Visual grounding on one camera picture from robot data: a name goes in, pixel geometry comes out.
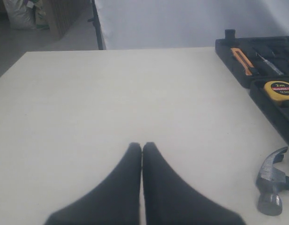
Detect white backdrop cloth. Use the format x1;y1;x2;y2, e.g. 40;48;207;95
95;0;289;50

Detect steel claw hammer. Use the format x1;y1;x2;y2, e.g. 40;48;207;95
256;147;289;216

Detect white sack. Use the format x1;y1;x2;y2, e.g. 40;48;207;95
3;0;36;30

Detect black backdrop stand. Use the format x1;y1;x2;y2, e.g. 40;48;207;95
88;0;105;50

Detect cardboard box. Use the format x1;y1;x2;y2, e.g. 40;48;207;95
43;0;89;40

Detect yellow tape measure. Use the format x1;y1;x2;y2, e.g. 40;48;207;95
264;81;289;105

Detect orange utility knife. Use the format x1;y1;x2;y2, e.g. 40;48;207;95
231;48;258;76

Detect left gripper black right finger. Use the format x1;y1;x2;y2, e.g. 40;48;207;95
142;142;245;225

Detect black plastic tool case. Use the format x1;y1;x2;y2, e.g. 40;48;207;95
215;29;289;145

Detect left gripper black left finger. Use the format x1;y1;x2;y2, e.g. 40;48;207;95
46;142;142;225

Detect clear test screwdriver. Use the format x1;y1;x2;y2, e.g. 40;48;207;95
256;52;284;75

